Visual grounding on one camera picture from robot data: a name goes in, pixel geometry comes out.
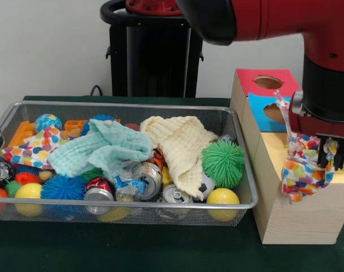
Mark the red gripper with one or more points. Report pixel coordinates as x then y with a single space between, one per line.
307 126

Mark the small polka dot cloth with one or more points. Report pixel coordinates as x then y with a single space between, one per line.
302 178

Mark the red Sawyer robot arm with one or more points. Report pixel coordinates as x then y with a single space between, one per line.
273 17

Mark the wooden box with three holes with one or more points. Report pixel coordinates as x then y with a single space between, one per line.
302 221

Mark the green spiky ball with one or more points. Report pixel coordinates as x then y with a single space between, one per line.
224 164

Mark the yellow ball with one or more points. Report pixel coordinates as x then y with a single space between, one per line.
28 191
222 198

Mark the cream waffle cloth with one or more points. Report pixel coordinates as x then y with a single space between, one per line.
183 141

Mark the dark green table cloth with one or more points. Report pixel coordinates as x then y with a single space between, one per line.
132 249

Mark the mint waffle cloth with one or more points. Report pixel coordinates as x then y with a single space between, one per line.
75 153

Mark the blue spiky ball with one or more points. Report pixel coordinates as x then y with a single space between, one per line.
62 188

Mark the blue globe ball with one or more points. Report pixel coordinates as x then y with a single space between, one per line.
48 122

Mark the orange building block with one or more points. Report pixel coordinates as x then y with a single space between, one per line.
21 131

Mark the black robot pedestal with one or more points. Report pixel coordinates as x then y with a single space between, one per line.
118 62

